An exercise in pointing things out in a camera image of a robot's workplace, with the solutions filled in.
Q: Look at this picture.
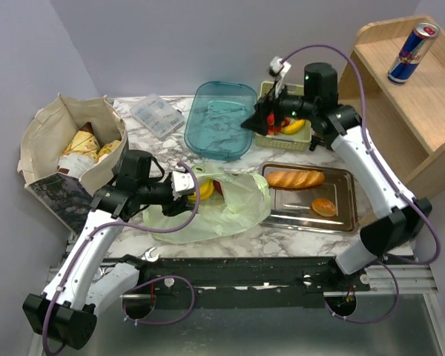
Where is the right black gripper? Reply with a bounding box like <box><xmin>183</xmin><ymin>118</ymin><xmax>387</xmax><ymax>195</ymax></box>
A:
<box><xmin>240</xmin><ymin>79</ymin><xmax>316</xmax><ymax>136</ymax></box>

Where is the mixed toy fruit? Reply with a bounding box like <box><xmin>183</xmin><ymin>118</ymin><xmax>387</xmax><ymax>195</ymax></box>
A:
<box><xmin>198</xmin><ymin>178</ymin><xmax>223</xmax><ymax>201</ymax></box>

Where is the green plastic grocery bag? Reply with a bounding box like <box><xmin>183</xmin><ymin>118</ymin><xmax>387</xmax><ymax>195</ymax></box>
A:
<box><xmin>151</xmin><ymin>164</ymin><xmax>271</xmax><ymax>244</ymax></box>

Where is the beige canvas tote bag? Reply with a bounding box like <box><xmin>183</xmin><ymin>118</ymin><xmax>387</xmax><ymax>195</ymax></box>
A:
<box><xmin>17</xmin><ymin>95</ymin><xmax>128</xmax><ymax>234</ymax></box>

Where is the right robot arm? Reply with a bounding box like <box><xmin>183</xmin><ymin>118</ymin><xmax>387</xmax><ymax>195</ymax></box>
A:
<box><xmin>241</xmin><ymin>57</ymin><xmax>432</xmax><ymax>291</ymax></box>

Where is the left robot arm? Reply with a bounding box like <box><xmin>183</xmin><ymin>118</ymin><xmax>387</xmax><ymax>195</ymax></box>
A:
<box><xmin>22</xmin><ymin>150</ymin><xmax>199</xmax><ymax>355</ymax></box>

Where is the yellow banana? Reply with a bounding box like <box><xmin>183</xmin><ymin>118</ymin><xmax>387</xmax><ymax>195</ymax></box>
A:
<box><xmin>280</xmin><ymin>119</ymin><xmax>306</xmax><ymax>135</ymax></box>

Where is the pale green plastic basket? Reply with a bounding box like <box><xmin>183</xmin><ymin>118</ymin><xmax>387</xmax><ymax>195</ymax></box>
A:
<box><xmin>254</xmin><ymin>81</ymin><xmax>312</xmax><ymax>152</ymax></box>

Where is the teal transparent plastic container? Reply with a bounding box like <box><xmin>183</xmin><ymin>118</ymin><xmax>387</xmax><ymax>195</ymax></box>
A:
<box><xmin>184</xmin><ymin>81</ymin><xmax>257</xmax><ymax>162</ymax></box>

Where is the bread loaf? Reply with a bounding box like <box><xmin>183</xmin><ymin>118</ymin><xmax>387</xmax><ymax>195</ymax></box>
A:
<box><xmin>265</xmin><ymin>171</ymin><xmax>325</xmax><ymax>189</ymax></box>

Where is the clear plastic compartment box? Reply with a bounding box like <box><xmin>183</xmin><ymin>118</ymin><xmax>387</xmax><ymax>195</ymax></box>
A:
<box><xmin>129</xmin><ymin>94</ymin><xmax>185</xmax><ymax>141</ymax></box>

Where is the metal tray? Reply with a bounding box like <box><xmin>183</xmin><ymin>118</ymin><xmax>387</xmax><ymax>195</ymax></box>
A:
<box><xmin>259</xmin><ymin>162</ymin><xmax>358</xmax><ymax>234</ymax></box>

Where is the glazed donut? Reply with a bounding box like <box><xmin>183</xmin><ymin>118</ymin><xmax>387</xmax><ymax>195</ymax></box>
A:
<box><xmin>311</xmin><ymin>198</ymin><xmax>337</xmax><ymax>217</ymax></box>

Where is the wooden shelf unit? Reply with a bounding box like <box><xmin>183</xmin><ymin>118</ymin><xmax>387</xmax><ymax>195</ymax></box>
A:
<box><xmin>351</xmin><ymin>15</ymin><xmax>445</xmax><ymax>198</ymax></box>

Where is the red bull can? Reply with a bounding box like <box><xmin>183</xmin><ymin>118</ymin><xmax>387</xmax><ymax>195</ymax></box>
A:
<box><xmin>387</xmin><ymin>22</ymin><xmax>441</xmax><ymax>85</ymax></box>

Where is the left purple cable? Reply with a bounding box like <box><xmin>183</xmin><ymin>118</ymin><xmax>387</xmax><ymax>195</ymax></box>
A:
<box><xmin>41</xmin><ymin>161</ymin><xmax>201</xmax><ymax>356</ymax></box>

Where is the purple cable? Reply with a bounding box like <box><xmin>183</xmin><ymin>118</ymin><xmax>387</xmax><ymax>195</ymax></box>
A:
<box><xmin>280</xmin><ymin>44</ymin><xmax>442</xmax><ymax>265</ymax></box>
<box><xmin>41</xmin><ymin>161</ymin><xmax>201</xmax><ymax>356</ymax></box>

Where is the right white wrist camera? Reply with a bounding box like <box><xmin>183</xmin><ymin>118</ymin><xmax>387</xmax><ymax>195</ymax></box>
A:
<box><xmin>268</xmin><ymin>56</ymin><xmax>291</xmax><ymax>98</ymax></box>

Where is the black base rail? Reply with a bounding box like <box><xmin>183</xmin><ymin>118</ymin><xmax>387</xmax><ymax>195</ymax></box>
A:
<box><xmin>122</xmin><ymin>255</ymin><xmax>370</xmax><ymax>315</ymax></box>

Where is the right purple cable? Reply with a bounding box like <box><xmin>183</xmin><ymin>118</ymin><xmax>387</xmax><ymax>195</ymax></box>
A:
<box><xmin>280</xmin><ymin>44</ymin><xmax>442</xmax><ymax>265</ymax></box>

